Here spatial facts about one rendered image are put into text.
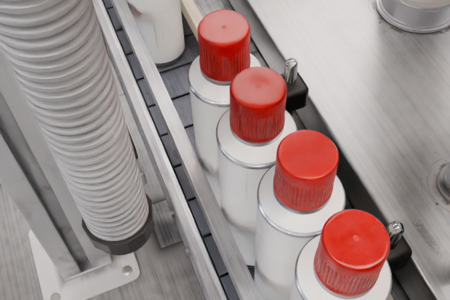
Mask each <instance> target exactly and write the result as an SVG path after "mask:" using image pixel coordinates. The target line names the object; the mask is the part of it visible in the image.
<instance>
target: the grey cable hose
mask: <svg viewBox="0 0 450 300"><path fill-rule="evenodd" d="M0 47H1V50H2V52H3V54H4V56H5V57H6V59H7V62H8V64H9V66H10V68H11V70H12V72H13V75H14V76H15V79H16V80H17V83H18V85H19V87H20V89H21V91H22V93H23V95H24V97H25V99H26V101H27V104H28V105H29V107H30V109H31V111H32V113H33V115H34V117H35V119H36V122H37V124H38V126H39V128H40V130H41V132H42V135H43V136H44V139H45V140H46V143H47V144H48V147H49V149H50V151H51V152H52V155H53V157H54V159H55V161H56V163H57V165H58V168H59V170H60V172H61V174H62V176H63V178H64V181H65V182H66V184H67V186H68V189H69V190H70V193H71V194H72V197H73V198H74V201H75V203H76V205H77V207H78V209H79V211H80V213H81V215H82V227H83V229H84V231H85V233H86V235H87V237H88V238H89V239H90V241H91V243H92V244H93V245H94V247H95V248H97V249H100V250H102V251H103V252H105V253H108V254H112V255H126V254H130V253H132V252H135V251H136V250H138V249H140V248H141V247H142V246H143V245H144V244H145V243H146V242H147V241H148V239H149V237H150V235H151V233H152V230H153V228H154V226H155V216H154V209H153V204H152V201H151V199H150V198H149V196H148V195H147V194H146V193H145V190H144V187H143V182H142V179H141V175H140V173H139V168H138V165H137V161H136V158H135V153H134V150H133V146H132V143H131V138H130V136H129V131H128V128H127V124H126V120H125V116H124V112H123V108H122V105H121V101H120V98H119V94H118V92H117V87H116V84H115V79H114V76H113V71H112V68H111V66H110V62H109V58H108V54H107V50H106V48H105V44H104V40H103V37H102V32H101V29H100V25H99V22H98V17H97V16H96V10H95V8H94V4H93V1H92V0H0Z"/></svg>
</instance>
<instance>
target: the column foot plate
mask: <svg viewBox="0 0 450 300"><path fill-rule="evenodd" d="M29 240H30V243H31V249H32V252H33V257H34V261H35V265H36V269H37V274H38V277H39V281H40V286H41V290H42V295H43V298H44V300H86V299H89V298H91V297H94V296H96V295H99V294H101V293H104V292H107V291H110V290H111V289H115V288H117V287H120V286H122V285H125V284H127V283H130V282H132V281H135V280H137V279H138V278H139V277H140V275H141V272H140V269H139V265H138V263H137V259H136V257H135V253H134V252H132V253H130V254H126V255H112V254H110V258H111V260H112V265H110V266H107V267H104V268H102V269H99V270H97V271H94V272H91V273H88V274H87V275H83V276H81V277H78V278H76V279H73V280H71V281H68V282H65V280H64V279H63V277H62V276H61V274H60V273H59V271H58V270H57V268H56V267H55V265H54V264H53V262H52V261H51V259H50V258H49V256H48V255H47V253H46V252H45V250H44V249H43V247H42V246H41V244H40V243H39V241H38V240H37V238H36V237H35V235H34V233H33V232H32V231H31V230H30V231H29Z"/></svg>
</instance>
